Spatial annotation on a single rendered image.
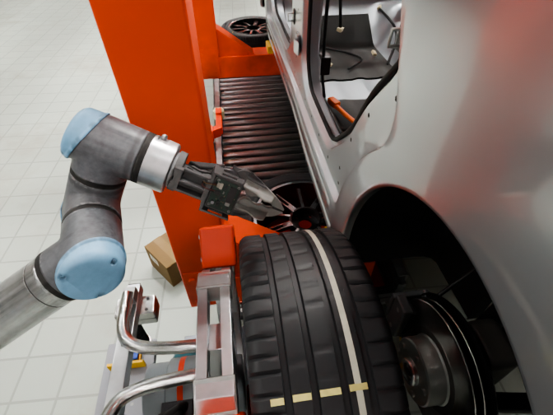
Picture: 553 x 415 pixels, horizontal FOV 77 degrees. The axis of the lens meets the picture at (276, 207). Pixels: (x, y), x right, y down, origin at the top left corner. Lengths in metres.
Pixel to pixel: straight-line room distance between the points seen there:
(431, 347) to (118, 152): 0.75
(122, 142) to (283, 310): 0.37
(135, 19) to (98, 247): 0.41
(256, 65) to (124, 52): 2.14
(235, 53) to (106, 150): 2.29
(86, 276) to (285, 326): 0.30
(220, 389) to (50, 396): 1.49
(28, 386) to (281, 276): 1.65
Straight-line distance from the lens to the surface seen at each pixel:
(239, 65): 2.84
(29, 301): 0.63
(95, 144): 0.61
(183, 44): 0.74
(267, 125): 2.74
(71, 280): 0.57
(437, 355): 0.90
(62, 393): 2.02
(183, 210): 0.98
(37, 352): 2.17
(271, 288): 0.62
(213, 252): 0.78
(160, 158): 0.59
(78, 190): 0.66
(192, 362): 0.86
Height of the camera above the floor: 1.69
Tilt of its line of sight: 45 degrees down
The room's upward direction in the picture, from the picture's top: straight up
